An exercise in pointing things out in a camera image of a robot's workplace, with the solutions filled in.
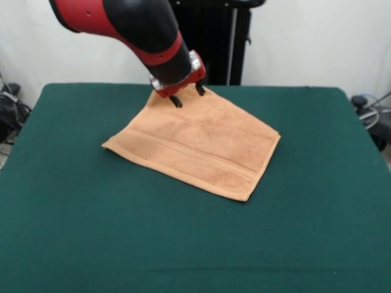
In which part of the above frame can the tan terry towel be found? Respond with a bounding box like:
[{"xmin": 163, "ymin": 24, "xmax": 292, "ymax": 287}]
[{"xmin": 101, "ymin": 87, "xmax": 281, "ymax": 203}]

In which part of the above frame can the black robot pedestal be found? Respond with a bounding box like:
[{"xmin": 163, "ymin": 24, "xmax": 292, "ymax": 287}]
[{"xmin": 169, "ymin": 0, "xmax": 266, "ymax": 86}]

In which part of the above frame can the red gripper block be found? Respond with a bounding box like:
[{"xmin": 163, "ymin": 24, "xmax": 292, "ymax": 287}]
[{"xmin": 148, "ymin": 50, "xmax": 207, "ymax": 109}]

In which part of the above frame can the dark green table cloth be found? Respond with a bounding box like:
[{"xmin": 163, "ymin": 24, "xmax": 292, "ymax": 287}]
[{"xmin": 0, "ymin": 82, "xmax": 391, "ymax": 293}]

